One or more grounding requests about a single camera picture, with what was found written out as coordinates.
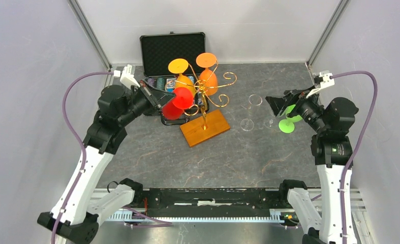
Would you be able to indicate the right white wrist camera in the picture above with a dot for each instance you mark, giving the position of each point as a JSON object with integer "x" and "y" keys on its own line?
{"x": 322, "y": 80}

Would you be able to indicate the clear wine glass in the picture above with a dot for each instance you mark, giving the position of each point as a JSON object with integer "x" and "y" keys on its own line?
{"x": 270, "y": 122}
{"x": 247, "y": 124}

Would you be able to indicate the red wine glass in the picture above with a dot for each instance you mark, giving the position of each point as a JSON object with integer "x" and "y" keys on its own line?
{"x": 175, "y": 108}

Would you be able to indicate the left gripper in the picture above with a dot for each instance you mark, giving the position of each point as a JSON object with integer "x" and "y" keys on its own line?
{"x": 156, "y": 99}

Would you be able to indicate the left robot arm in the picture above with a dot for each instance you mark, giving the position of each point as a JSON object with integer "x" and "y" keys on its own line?
{"x": 75, "y": 217}

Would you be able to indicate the green wine glass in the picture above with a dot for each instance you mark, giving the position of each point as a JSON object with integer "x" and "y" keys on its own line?
{"x": 287, "y": 125}

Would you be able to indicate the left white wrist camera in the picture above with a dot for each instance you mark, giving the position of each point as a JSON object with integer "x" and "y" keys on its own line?
{"x": 127, "y": 77}

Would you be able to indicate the orange wooden rack base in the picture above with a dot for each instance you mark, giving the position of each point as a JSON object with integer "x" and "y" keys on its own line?
{"x": 200, "y": 130}

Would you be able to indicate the orange wine glass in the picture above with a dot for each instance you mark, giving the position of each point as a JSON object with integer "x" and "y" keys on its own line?
{"x": 208, "y": 77}

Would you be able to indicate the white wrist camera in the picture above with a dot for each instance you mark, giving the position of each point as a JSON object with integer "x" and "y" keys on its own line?
{"x": 127, "y": 77}
{"x": 322, "y": 80}

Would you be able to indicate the yellow wine glass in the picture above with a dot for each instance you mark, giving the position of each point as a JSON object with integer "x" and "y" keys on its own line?
{"x": 178, "y": 66}

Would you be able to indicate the gold wire glass rack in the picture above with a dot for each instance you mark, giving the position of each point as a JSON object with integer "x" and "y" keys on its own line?
{"x": 201, "y": 98}

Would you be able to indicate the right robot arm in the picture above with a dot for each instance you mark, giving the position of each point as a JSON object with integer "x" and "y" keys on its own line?
{"x": 333, "y": 154}

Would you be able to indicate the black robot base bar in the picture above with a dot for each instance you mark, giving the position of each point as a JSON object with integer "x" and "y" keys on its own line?
{"x": 212, "y": 202}

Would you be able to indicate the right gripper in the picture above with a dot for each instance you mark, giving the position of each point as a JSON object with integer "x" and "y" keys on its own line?
{"x": 296, "y": 96}

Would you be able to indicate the clear wine glass front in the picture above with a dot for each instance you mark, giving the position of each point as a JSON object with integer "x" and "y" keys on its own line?
{"x": 247, "y": 124}

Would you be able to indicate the black poker chip case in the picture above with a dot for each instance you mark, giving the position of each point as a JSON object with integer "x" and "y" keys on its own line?
{"x": 159, "y": 50}

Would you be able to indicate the clear wine glass back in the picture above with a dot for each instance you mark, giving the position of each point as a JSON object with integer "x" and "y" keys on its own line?
{"x": 270, "y": 122}

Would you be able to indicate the white slotted cable duct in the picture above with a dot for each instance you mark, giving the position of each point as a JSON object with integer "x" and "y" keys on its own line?
{"x": 273, "y": 217}

